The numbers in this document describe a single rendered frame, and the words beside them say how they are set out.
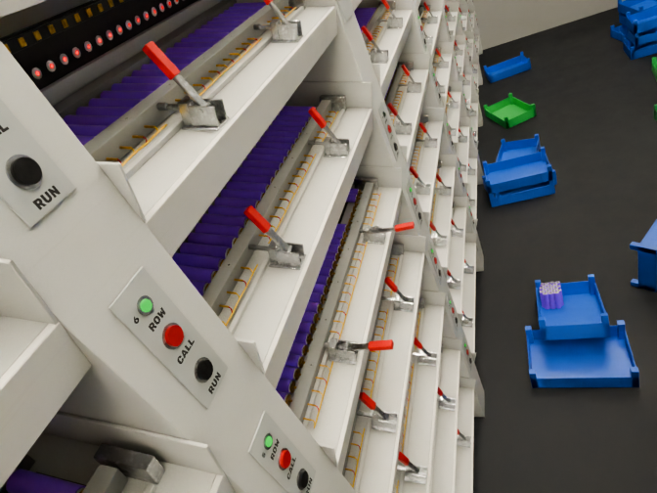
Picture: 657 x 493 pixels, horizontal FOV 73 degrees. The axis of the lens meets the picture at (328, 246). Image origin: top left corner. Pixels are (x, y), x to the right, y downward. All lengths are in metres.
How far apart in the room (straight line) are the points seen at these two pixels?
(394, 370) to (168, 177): 0.60
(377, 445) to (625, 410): 1.01
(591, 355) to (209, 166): 1.53
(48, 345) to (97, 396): 0.09
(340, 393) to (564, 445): 1.06
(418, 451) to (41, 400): 0.80
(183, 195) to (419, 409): 0.78
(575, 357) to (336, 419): 1.25
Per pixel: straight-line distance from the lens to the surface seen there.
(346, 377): 0.66
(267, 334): 0.49
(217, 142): 0.45
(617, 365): 1.75
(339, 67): 0.90
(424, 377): 1.09
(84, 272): 0.32
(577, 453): 1.60
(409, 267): 1.06
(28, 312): 0.32
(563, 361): 1.76
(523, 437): 1.62
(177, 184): 0.39
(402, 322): 0.95
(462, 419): 1.47
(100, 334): 0.33
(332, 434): 0.62
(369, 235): 0.84
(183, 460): 0.42
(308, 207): 0.64
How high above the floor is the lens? 1.43
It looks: 33 degrees down
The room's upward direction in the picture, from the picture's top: 27 degrees counter-clockwise
